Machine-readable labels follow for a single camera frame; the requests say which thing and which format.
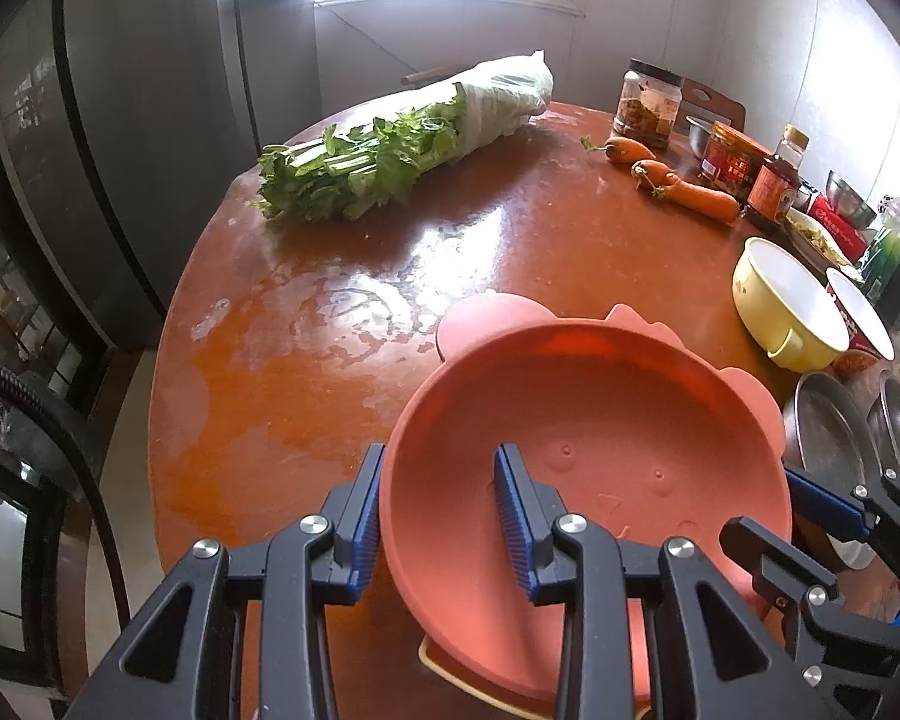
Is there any pink eared plate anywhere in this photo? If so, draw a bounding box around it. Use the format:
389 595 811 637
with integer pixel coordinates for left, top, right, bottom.
435 292 548 365
379 302 796 702

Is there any carrot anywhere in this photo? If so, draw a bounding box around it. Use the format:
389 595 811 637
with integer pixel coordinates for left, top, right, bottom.
631 160 680 192
652 174 742 222
581 135 650 164

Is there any red tissue box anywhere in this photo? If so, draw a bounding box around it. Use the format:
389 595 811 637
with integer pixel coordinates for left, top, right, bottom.
806 193 871 263

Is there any plate of pickled vegetables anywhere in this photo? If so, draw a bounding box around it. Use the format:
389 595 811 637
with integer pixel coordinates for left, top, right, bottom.
784 208 860 282

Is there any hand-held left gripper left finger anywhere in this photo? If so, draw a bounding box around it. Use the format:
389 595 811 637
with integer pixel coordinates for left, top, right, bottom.
64 442 387 720

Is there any clear jar with black lid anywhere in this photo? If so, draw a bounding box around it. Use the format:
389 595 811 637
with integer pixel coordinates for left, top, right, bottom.
613 58 683 151

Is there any red sauce jar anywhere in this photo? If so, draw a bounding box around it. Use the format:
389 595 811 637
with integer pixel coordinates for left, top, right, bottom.
699 121 772 190

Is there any small steel bowl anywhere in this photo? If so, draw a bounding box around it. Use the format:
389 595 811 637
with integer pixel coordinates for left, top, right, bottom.
685 115 725 160

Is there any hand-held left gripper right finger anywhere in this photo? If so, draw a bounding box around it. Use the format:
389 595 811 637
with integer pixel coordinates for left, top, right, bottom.
493 442 833 720

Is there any yellow bowl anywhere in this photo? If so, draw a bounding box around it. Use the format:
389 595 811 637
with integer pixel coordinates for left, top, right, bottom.
731 237 850 374

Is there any red paper noodle bowl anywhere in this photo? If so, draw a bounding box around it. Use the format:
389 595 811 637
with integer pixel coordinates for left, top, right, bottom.
825 268 897 380

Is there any large steel bowl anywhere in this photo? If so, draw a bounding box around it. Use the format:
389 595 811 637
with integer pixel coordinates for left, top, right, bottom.
825 170 880 230

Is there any grey refrigerator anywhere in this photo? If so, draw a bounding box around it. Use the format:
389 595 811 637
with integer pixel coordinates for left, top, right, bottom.
52 0 323 350

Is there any wooden chair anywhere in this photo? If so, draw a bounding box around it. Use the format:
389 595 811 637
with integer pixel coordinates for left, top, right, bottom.
679 79 747 132

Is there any green drink bottle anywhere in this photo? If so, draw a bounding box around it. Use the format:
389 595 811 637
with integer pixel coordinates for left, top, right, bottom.
857 195 900 302

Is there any brown sauce bottle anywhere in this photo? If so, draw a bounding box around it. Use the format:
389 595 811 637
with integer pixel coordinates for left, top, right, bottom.
746 124 811 230

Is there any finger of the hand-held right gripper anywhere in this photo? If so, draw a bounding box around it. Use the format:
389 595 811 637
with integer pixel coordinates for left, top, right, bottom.
784 467 900 595
718 514 900 687

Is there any celery bunch in plastic bag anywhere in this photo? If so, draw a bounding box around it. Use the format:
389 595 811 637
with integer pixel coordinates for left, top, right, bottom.
251 50 556 224

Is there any glass door cabinet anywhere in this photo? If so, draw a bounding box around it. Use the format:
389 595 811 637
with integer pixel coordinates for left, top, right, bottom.
0 0 121 691

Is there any metal plate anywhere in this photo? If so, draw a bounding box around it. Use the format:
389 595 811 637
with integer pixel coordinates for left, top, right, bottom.
793 372 882 511

